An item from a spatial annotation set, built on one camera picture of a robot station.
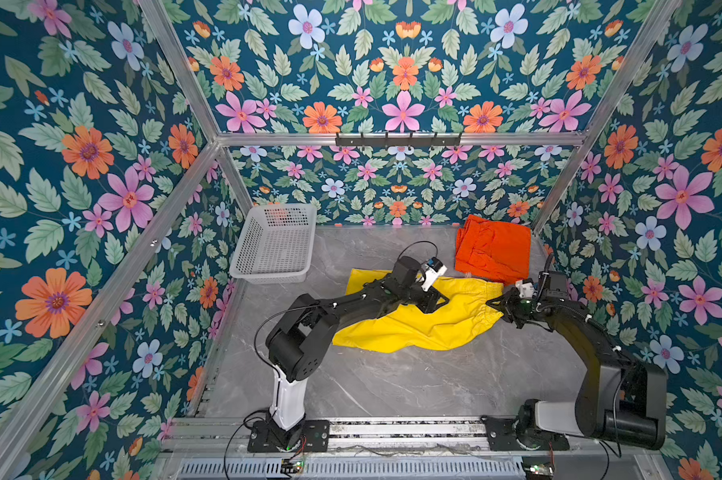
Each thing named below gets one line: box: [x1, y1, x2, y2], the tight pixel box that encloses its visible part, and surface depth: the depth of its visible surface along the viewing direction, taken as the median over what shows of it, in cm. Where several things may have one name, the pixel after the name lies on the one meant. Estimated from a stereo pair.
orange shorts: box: [455, 214, 531, 286], surface depth 113 cm
